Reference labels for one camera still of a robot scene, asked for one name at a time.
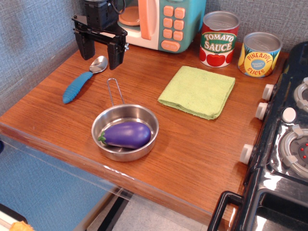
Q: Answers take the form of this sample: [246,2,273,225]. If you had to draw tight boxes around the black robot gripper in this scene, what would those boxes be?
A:
[72,0,128,70]

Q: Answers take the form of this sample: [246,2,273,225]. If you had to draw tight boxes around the small stainless steel pan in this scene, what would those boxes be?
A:
[91,78,159,162]

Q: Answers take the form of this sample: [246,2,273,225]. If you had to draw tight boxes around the purple toy eggplant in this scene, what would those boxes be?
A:
[98,122,151,149]

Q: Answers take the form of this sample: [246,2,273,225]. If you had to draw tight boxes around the green folded cloth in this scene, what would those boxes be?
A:
[158,66,235,120]

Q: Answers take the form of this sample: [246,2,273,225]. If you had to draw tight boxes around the orange toy plate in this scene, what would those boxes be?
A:
[119,6,140,26]

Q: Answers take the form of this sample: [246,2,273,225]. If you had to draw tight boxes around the teal toy microwave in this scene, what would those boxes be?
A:
[118,0,206,53]

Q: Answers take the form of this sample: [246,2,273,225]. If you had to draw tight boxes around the tomato sauce can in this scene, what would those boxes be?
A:
[199,11,240,67]

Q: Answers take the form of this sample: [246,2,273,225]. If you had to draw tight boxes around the pineapple slices can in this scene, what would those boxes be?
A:
[238,32,282,77]

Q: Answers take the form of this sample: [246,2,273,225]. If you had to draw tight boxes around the white stove knob middle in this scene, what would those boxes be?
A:
[255,103,268,120]

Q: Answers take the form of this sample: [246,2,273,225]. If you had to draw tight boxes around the white stove knob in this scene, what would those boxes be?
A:
[240,144,254,165]
[255,103,268,120]
[262,84,274,101]

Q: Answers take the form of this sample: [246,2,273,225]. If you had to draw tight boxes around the white stove knob top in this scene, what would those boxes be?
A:
[262,84,274,101]

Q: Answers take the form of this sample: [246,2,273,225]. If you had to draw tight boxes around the white stove knob bottom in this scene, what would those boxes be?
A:
[240,144,254,165]

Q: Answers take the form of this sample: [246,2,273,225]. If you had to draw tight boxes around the orange object bottom left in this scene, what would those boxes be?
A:
[9,221,34,231]

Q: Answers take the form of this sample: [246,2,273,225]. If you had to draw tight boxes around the black toy stove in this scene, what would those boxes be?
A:
[208,42,308,231]

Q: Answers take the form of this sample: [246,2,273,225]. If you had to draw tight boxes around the blue handled metal spoon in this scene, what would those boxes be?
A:
[62,56,108,104]

